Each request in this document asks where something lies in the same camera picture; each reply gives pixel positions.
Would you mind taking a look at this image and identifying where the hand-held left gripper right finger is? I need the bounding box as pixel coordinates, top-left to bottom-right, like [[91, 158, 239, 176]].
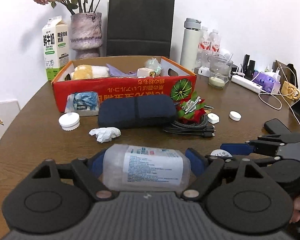
[[181, 148, 265, 200]]

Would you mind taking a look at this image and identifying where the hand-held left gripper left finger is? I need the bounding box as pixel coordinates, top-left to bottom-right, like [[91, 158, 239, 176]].
[[31, 151, 115, 200]]

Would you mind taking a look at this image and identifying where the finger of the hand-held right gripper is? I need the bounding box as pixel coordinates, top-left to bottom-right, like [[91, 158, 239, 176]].
[[205, 154, 278, 165], [220, 133, 300, 156]]

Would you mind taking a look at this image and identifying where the round white printed disc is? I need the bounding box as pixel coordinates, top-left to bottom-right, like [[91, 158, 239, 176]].
[[211, 149, 233, 158]]

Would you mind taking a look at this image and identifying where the clear plastic labelled bottle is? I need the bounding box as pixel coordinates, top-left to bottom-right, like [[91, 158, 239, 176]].
[[102, 144, 192, 192]]

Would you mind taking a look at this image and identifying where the red cardboard box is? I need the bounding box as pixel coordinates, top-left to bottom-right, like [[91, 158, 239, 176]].
[[51, 56, 197, 113]]

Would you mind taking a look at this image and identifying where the crumpled white tissue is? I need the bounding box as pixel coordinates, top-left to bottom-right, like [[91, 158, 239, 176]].
[[89, 127, 121, 144]]

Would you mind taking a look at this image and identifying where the red green ribbon bow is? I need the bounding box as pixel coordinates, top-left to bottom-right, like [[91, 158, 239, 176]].
[[176, 91, 208, 123]]

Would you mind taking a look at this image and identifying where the white round jar lid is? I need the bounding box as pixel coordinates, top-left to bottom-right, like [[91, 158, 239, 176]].
[[59, 112, 80, 131]]

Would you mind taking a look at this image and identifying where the wooden desk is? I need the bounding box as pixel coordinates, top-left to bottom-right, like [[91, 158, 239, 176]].
[[0, 65, 300, 240]]

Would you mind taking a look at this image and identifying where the blue wet wipes packet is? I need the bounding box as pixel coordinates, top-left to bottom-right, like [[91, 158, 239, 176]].
[[64, 92, 100, 117]]

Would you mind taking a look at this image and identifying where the yellow mug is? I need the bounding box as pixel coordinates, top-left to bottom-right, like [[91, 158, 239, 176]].
[[281, 81, 300, 101]]

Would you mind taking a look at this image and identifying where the white power strip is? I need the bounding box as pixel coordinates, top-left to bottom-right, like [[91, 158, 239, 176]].
[[231, 74, 263, 94]]

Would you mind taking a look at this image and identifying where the navy fabric pouch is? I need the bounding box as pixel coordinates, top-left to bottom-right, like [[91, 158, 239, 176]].
[[97, 94, 177, 130]]

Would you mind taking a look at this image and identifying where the glass cup with candle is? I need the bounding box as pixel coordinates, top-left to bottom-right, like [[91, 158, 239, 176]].
[[208, 54, 233, 89]]

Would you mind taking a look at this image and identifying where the purple tissue pack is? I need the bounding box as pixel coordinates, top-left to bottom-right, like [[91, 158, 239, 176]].
[[252, 71, 282, 93]]

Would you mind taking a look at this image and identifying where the dark cosmetic bottle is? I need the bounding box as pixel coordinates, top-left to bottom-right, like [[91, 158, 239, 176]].
[[247, 60, 256, 78], [242, 54, 250, 77]]

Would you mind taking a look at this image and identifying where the brown paper bag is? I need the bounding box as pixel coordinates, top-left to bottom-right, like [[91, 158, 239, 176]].
[[274, 60, 299, 83]]

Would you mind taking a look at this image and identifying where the yellow white plush toy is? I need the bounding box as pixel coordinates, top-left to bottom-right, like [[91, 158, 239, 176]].
[[70, 65, 110, 80]]

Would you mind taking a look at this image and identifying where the white round gadget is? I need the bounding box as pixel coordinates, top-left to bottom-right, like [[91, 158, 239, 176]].
[[219, 48, 234, 63]]

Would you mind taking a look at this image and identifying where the purple cloth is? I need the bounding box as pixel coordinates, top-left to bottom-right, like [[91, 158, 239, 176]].
[[106, 64, 140, 78]]

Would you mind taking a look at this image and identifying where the small cream box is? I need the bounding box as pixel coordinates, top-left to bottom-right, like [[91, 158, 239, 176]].
[[137, 67, 155, 77]]

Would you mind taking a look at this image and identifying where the green white packet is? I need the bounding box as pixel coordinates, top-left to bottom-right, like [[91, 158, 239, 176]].
[[145, 57, 162, 75]]

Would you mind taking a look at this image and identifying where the clear red label water bottle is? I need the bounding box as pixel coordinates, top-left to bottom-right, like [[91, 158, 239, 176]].
[[209, 29, 222, 55], [198, 26, 212, 68]]

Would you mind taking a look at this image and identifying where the white thermos bottle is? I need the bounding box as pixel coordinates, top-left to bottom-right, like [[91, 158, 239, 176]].
[[179, 18, 202, 73]]

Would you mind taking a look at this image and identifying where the white green milk carton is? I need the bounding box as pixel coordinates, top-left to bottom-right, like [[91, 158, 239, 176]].
[[42, 16, 70, 82]]

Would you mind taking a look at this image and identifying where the purple white ceramic vase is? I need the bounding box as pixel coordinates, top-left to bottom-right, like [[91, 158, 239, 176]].
[[69, 12, 103, 60]]

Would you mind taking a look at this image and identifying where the black paper bag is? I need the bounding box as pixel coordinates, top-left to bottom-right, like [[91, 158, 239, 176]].
[[106, 0, 175, 59]]

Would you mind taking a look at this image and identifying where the black braided cable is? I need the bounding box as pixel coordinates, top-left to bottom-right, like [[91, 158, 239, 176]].
[[164, 114, 217, 138]]

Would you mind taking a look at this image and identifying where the white charging cable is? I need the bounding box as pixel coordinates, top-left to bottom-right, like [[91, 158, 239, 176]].
[[259, 64, 300, 135]]

